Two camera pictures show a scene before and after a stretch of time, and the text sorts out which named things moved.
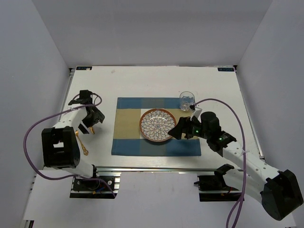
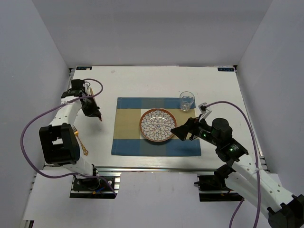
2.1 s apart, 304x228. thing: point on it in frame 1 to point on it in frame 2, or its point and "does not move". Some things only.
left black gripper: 98,117 to 93,112
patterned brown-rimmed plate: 155,124 does not move
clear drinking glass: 186,99 does not move
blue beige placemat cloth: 128,140 does not move
